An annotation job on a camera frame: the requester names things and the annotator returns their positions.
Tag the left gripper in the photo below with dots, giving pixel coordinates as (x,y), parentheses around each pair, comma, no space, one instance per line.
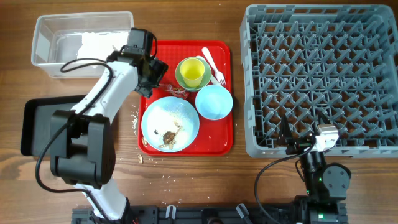
(161,68)

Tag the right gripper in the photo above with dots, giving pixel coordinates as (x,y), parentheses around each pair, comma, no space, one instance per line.
(296,144)

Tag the red snack wrapper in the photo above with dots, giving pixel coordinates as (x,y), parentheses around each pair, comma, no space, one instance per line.
(174,91)

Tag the yellow plastic cup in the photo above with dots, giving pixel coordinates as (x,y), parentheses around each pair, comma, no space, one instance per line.
(192,71)

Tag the white napkin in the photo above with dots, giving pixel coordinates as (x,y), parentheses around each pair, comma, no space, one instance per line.
(100,45)

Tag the light blue bowl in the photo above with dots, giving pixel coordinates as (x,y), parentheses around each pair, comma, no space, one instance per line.
(214,102)

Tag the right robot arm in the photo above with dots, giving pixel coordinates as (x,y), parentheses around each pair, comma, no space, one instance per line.
(326,183)

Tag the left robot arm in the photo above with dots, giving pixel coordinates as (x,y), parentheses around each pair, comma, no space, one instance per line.
(81,145)

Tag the grey dishwasher rack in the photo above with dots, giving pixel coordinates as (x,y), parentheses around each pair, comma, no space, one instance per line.
(339,60)

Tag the green small bowl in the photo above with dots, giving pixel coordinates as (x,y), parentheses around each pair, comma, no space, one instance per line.
(205,80)

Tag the light blue plate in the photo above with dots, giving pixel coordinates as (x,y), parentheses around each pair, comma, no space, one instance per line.
(167,110)

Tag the red serving tray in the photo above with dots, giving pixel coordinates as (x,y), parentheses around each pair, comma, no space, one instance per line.
(214,138)

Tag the white plastic spoon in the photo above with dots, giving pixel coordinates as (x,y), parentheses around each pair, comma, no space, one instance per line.
(212,79)

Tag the white plastic fork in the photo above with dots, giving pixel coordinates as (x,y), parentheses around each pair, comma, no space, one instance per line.
(218,75)

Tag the brown food scraps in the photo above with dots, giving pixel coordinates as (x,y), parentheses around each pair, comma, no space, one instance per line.
(168,133)

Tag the food crumb on table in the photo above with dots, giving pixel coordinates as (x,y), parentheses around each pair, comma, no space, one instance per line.
(140,159)

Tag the clear plastic bin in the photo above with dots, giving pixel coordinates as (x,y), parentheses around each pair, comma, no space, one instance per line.
(57,38)

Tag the black plastic tray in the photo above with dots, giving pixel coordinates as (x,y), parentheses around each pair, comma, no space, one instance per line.
(36,122)

